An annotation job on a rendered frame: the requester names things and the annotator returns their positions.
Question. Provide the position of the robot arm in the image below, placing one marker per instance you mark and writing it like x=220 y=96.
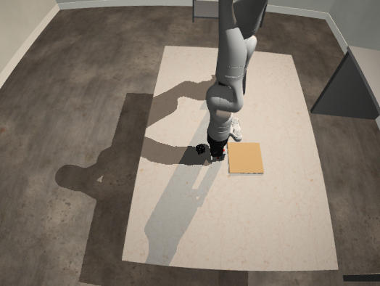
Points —
x=237 y=23

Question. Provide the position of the tan square mat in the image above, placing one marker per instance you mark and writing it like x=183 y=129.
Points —
x=244 y=157

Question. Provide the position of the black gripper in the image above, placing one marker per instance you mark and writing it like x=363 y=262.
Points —
x=217 y=140

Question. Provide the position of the black die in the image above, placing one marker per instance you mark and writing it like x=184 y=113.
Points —
x=200 y=149

